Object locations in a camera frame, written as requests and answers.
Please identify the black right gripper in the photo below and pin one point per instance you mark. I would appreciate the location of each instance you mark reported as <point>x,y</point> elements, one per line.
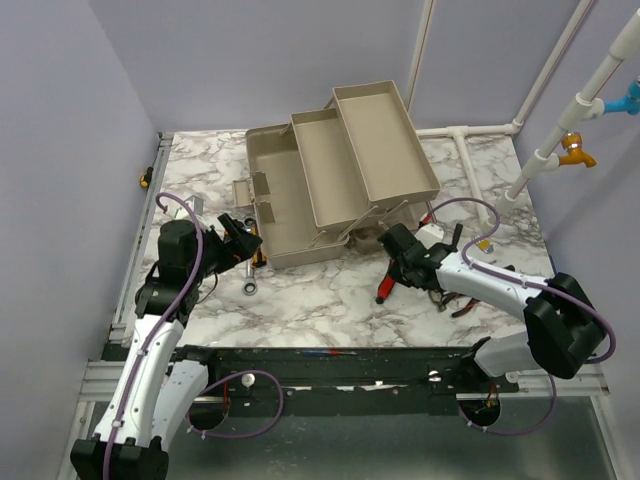
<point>398,272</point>

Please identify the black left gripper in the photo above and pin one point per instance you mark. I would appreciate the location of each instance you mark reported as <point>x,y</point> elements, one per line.
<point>243,246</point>

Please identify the yellow utility knife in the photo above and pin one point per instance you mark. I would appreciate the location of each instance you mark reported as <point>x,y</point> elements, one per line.
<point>259,259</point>

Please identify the red black handled tool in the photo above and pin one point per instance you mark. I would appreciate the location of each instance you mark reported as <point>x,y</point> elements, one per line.
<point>384,289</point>

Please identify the orange black needle-nose pliers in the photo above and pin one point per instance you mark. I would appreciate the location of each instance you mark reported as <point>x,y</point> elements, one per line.
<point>466,309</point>

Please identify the translucent brown tool box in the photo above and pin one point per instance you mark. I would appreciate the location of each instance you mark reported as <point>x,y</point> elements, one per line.
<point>313,181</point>

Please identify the yellow black claw hammer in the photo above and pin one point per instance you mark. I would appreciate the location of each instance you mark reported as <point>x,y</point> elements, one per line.
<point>440,299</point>

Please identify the small black-handled ball hammer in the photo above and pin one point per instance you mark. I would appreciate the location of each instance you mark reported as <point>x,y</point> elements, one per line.
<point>456,236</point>

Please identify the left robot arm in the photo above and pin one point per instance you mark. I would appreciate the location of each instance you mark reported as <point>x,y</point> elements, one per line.
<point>154,392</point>

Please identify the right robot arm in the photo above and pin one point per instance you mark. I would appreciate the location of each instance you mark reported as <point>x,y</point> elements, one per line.
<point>561,332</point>

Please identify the silver ratchet combination wrench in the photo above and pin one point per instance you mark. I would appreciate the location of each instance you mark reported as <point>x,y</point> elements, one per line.
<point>250,286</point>

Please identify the yellow black screwdriver at edge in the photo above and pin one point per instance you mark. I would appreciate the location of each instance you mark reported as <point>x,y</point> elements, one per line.
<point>146,178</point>

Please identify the yellow brass tap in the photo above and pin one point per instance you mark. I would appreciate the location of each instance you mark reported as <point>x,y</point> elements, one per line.
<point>574,153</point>

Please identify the blue pipe fitting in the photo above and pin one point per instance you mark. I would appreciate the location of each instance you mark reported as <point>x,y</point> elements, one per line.
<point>628,104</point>

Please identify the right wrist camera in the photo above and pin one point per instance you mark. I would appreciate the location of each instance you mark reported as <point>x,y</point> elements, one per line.
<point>429,234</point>

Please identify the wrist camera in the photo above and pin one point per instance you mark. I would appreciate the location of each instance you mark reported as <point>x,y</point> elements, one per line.
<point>193,203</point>
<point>429,234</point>

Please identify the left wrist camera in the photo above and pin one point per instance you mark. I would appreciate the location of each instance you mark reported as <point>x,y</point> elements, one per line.
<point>193,203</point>

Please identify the black mounting rail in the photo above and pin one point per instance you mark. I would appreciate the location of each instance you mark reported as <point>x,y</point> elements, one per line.
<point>262,382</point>

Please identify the white pvc pipe frame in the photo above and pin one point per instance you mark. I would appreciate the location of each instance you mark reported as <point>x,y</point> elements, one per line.
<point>458,63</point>

